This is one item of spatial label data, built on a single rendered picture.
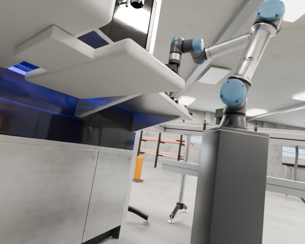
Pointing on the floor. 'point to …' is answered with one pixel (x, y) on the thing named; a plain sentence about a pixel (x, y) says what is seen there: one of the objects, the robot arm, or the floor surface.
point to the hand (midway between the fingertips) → (168, 93)
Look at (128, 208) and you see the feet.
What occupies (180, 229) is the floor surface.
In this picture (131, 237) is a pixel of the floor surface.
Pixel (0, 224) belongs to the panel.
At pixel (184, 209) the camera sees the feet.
